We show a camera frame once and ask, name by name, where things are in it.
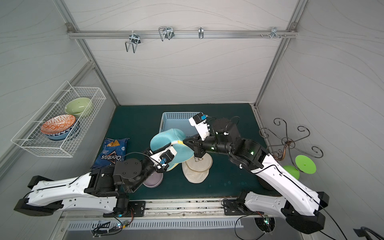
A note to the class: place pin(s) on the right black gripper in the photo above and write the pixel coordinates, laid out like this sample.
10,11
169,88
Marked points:
196,144

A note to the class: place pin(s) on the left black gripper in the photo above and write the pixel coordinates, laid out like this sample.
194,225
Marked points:
160,166

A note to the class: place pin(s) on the cream mesh laundry bag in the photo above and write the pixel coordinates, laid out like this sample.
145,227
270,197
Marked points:
196,170

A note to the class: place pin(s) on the teal mesh laundry bag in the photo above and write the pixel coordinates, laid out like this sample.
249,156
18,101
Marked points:
172,139

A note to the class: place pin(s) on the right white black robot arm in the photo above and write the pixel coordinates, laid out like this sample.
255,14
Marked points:
297,204

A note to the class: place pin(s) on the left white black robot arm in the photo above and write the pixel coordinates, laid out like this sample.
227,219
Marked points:
105,189

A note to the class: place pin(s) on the blue snack bag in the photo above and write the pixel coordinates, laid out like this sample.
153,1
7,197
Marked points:
112,151

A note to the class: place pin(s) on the lilac ceramic bowl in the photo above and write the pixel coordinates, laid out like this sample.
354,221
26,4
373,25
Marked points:
154,180

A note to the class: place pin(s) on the light blue plastic basket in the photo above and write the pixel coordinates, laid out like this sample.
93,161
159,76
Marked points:
178,120

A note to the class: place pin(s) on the dark green table mat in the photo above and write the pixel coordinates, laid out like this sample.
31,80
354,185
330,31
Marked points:
225,180

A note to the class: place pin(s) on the black scrolled metal stand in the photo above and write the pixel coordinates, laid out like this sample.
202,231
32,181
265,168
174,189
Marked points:
288,147

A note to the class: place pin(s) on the green ceramic bowl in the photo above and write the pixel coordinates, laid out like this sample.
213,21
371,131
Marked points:
80,107

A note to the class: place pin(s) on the blue bowl under orange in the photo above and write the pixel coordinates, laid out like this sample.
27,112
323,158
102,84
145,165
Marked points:
62,135

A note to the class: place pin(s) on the green round disc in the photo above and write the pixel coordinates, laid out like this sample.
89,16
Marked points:
305,164

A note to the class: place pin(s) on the orange patterned bowl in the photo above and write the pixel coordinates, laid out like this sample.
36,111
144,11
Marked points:
58,124

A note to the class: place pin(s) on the small metal hook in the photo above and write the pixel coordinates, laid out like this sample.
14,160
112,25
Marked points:
201,32

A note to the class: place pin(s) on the middle metal hook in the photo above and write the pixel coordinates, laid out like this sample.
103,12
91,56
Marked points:
166,33

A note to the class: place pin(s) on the left double metal hook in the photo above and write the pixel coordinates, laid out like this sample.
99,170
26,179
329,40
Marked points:
133,42

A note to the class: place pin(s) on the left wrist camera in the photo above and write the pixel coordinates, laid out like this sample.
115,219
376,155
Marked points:
170,154

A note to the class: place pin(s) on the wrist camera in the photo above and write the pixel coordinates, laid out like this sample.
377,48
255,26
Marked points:
199,121
170,154

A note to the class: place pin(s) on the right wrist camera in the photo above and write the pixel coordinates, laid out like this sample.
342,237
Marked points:
199,121

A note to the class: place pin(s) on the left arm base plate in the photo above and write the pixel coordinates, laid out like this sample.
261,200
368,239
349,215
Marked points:
136,208

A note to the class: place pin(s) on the aluminium front rail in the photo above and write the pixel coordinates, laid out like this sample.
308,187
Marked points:
183,209

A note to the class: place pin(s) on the aluminium rail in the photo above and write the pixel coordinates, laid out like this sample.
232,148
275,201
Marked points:
154,35
183,209

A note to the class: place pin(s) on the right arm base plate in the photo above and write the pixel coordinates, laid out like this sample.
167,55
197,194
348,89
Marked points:
233,208

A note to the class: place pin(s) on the white slotted cable duct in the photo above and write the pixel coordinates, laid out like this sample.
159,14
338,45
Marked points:
159,224

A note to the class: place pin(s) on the white wire wall basket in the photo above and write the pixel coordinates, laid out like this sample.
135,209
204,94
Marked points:
31,139

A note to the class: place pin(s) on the right metal hook bracket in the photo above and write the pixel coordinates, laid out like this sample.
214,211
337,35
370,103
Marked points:
274,34

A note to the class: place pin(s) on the aluminium top rail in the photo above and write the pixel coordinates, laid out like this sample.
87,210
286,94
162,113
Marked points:
154,35

